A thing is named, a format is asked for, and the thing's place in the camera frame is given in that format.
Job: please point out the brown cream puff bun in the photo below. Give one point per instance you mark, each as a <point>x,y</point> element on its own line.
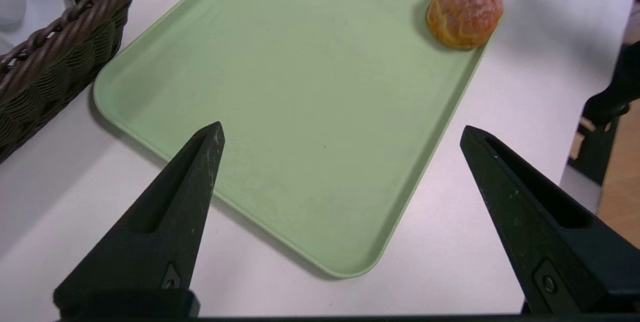
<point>465,12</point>

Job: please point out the light green plastic tray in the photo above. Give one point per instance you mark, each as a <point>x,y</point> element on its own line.
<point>310,112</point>

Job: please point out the dark brown wicker basket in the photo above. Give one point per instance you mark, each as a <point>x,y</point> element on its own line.
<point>50,77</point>

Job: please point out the white round tape roll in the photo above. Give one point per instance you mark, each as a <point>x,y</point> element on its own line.
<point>25,2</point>

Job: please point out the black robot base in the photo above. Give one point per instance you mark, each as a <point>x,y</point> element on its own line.
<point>617,92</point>

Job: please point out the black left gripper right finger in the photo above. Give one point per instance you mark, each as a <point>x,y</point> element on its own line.
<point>560,242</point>

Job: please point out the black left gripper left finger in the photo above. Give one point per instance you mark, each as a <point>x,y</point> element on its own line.
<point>150,242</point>

